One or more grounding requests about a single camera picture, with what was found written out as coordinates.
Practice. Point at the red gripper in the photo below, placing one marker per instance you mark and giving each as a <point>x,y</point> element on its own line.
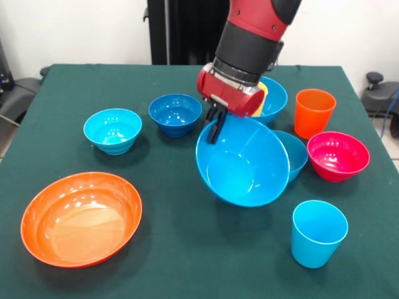
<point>230,93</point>

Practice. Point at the yellow plastic cup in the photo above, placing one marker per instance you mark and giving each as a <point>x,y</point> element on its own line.
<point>262,99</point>

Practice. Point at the large blue plastic bowl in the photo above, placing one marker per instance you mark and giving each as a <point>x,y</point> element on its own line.
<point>275,99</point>
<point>243,168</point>

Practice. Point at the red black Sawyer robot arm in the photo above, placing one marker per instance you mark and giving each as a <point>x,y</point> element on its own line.
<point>252,37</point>

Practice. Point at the dark blue plastic bowl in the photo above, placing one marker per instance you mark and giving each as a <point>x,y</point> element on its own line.
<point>174,115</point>

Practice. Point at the blue flat-bottomed ringed bowl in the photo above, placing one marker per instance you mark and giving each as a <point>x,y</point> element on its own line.
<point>297,155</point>

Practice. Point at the orange plastic cup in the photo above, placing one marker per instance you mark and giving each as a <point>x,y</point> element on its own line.
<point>313,115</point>

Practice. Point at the small cyan plastic bowl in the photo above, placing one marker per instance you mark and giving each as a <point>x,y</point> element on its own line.
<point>112,132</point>

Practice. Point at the dark green tablecloth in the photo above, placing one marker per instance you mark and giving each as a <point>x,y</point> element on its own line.
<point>93,87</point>

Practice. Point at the pink plastic bowl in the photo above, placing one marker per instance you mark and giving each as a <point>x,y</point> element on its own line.
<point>338,159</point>

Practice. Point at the light blue plastic cup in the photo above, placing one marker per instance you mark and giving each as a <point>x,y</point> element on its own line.
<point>318,240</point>

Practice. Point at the black equipment base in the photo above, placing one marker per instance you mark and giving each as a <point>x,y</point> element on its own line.
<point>15,96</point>
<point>378,93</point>

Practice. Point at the large orange plastic bowl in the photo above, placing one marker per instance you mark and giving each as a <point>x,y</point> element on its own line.
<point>81,224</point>

